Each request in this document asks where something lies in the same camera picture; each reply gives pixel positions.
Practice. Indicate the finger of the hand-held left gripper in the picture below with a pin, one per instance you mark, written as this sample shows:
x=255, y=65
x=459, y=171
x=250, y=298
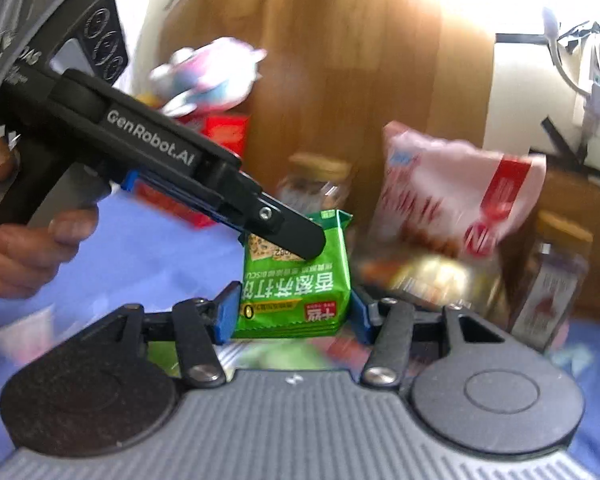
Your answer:
x=290, y=232

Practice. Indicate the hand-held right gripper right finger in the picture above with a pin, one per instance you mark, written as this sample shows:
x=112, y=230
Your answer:
x=358, y=316

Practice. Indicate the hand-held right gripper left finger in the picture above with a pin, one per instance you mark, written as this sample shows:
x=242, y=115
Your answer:
x=230, y=310

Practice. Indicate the green biscuit packet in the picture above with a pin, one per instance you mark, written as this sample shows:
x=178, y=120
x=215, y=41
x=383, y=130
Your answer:
x=290, y=290

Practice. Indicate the person's left hand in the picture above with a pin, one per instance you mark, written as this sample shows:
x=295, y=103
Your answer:
x=25, y=260

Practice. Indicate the cashew jar with gold lid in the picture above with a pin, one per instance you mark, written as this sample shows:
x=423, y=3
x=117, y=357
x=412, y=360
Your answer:
x=315, y=185

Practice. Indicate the gold striped snack packet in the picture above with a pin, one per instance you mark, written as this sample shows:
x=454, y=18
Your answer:
x=430, y=275

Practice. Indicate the blue printed bed sheet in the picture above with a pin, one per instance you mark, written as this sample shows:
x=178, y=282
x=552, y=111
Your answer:
x=155, y=270

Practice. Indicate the pastel plush toy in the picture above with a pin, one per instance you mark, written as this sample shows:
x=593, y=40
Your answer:
x=205, y=75

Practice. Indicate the red gift box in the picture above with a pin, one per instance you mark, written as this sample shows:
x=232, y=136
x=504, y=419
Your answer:
x=225, y=132

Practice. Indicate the pink white snack bag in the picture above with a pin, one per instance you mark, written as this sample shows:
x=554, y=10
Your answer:
x=430, y=185

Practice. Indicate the pecan jar with gold lid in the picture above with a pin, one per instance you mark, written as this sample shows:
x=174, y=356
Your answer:
x=550, y=285

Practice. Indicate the white power strip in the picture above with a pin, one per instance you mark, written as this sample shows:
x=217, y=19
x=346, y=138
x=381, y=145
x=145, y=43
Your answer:
x=597, y=90

